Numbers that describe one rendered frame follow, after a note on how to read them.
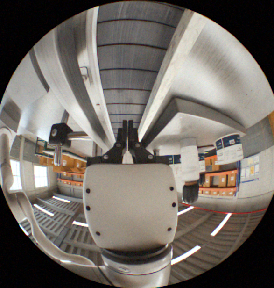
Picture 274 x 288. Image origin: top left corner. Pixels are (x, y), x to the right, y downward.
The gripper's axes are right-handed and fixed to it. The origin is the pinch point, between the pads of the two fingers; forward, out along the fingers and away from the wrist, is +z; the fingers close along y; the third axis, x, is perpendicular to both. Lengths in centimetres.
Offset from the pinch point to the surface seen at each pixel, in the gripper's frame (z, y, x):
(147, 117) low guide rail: 2.4, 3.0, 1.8
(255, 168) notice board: -62, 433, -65
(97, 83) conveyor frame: 4.6, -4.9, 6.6
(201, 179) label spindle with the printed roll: -3, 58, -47
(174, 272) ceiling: -248, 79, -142
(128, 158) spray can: 4.7, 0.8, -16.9
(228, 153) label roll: 1, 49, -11
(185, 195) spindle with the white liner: -10.4, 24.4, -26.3
